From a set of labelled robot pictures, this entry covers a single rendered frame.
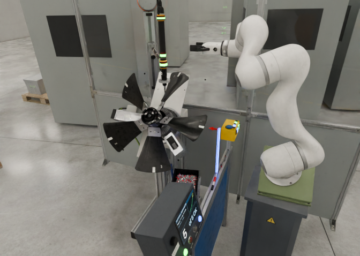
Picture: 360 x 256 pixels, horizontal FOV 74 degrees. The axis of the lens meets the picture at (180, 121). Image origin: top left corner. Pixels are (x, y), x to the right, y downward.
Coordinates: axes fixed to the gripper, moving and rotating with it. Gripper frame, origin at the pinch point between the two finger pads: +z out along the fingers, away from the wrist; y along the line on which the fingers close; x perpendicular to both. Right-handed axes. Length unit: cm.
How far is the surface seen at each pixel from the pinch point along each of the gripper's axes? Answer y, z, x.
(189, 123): -1.7, 2.5, -46.2
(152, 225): -79, -15, -41
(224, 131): 21, -15, -60
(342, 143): 71, -97, -80
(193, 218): -65, -24, -50
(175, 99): 29, 26, -45
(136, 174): 64, 98, -166
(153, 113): -4.6, 25.9, -41.6
